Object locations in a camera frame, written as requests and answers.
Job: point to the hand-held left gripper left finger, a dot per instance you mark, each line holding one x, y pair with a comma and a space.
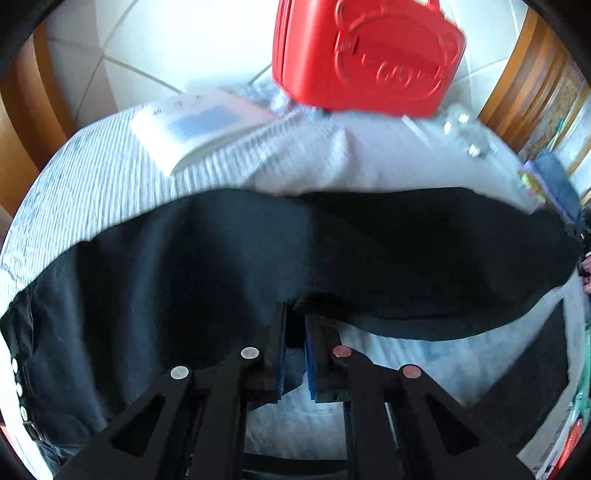
280, 364

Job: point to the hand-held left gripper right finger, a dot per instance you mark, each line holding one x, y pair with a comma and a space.
310, 364

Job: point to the black pants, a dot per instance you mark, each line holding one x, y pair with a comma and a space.
184, 277

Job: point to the dark grey cloth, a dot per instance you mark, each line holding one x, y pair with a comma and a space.
531, 374

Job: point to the bed with white striped sheet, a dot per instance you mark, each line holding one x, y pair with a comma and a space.
101, 184

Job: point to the white and pink book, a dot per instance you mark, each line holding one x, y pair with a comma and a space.
194, 124

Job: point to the orange and green packets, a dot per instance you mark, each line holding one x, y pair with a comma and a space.
570, 438

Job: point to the clear plastic bag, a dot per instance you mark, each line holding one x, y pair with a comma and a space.
468, 134

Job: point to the blue folded cloth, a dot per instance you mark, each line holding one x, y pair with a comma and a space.
556, 184

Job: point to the red hard-shell suitcase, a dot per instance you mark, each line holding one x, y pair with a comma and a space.
369, 50

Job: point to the wooden cabinet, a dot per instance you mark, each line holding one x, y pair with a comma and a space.
27, 138

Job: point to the wooden door frame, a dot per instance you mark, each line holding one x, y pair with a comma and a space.
526, 78

